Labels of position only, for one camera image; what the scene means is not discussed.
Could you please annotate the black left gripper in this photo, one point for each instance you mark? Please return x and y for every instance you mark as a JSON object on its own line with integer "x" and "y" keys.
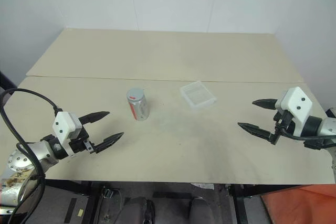
{"x": 78, "y": 145}

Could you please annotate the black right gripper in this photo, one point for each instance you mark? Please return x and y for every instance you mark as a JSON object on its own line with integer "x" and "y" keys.
{"x": 283, "y": 119}

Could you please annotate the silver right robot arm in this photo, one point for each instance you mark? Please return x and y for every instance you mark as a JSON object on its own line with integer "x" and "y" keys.
{"x": 328, "y": 127}

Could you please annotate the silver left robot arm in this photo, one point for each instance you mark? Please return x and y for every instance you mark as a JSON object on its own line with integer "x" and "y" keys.
{"x": 43, "y": 153}

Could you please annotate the silver red can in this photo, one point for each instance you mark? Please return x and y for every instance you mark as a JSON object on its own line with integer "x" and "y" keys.
{"x": 138, "y": 106}

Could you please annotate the clear plastic tray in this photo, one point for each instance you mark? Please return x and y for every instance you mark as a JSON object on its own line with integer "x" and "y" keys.
{"x": 198, "y": 95}

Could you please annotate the black tape strip with yellow label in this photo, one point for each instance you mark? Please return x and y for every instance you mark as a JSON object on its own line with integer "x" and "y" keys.
{"x": 71, "y": 209}

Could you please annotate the small white paper scrap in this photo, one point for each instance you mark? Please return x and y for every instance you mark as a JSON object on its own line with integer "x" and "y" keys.
{"x": 207, "y": 186}

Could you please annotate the orange sheet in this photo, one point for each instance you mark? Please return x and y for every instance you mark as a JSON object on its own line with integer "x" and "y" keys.
{"x": 302, "y": 205}

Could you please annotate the dark grey rounded shape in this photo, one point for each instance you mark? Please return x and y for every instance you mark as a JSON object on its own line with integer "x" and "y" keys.
{"x": 200, "y": 211}

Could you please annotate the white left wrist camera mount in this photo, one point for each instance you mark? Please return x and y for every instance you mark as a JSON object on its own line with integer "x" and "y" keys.
{"x": 63, "y": 125}

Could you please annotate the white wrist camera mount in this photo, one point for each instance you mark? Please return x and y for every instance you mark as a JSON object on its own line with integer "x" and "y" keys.
{"x": 296, "y": 100}
{"x": 63, "y": 125}

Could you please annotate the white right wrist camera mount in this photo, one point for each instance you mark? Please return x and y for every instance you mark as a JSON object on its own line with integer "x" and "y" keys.
{"x": 296, "y": 100}

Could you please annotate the black metal table frame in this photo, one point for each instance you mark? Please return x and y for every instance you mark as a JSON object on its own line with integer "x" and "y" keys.
{"x": 242, "y": 203}

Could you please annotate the black object at wall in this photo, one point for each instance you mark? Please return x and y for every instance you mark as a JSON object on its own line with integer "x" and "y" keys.
{"x": 5, "y": 82}

